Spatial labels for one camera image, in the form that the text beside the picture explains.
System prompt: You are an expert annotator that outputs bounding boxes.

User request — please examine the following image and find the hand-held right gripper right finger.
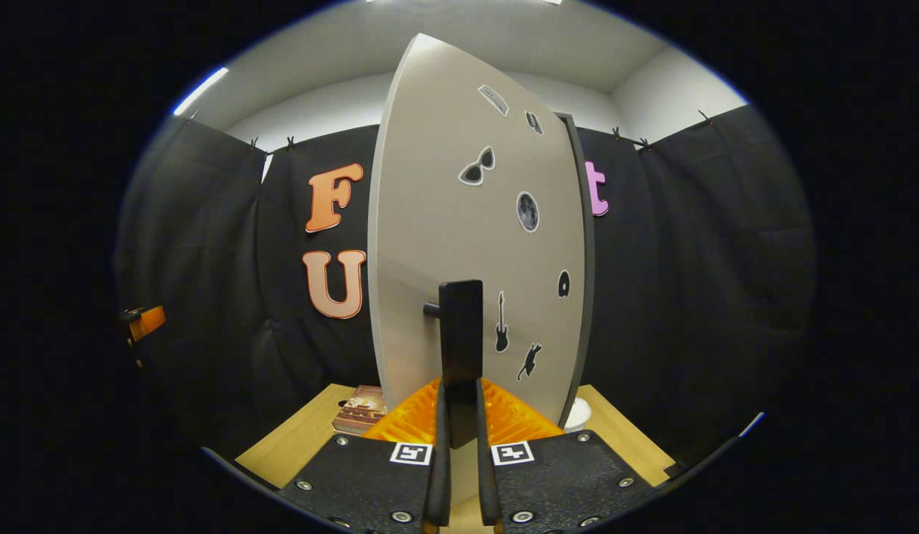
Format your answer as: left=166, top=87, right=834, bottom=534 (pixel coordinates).
left=475, top=378, right=656, bottom=534

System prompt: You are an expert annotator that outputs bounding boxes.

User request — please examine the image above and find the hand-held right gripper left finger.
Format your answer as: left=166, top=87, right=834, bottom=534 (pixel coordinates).
left=277, top=378, right=452, bottom=534

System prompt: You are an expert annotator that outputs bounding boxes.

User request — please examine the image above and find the black door handle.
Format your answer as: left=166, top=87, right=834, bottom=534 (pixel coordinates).
left=424, top=280, right=484, bottom=449

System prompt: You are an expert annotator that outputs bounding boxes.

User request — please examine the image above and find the grey cabinet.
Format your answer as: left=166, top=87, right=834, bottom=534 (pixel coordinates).
left=556, top=111, right=597, bottom=427

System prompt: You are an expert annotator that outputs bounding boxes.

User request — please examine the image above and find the white cabinet door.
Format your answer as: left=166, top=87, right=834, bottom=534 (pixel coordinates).
left=368, top=33, right=587, bottom=438

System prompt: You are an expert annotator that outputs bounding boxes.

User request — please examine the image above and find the red cover book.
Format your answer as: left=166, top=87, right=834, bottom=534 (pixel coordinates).
left=332, top=384, right=389, bottom=436

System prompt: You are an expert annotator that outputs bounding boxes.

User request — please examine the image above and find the white bowl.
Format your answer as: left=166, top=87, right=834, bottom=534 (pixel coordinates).
left=563, top=398, right=592, bottom=433

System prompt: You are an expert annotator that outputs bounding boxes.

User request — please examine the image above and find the small ceiling light panel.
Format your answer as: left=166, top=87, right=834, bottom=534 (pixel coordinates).
left=173, top=67, right=229, bottom=116

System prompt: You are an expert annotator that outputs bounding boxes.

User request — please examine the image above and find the black backdrop cloth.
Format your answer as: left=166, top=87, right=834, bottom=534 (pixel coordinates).
left=114, top=104, right=816, bottom=461

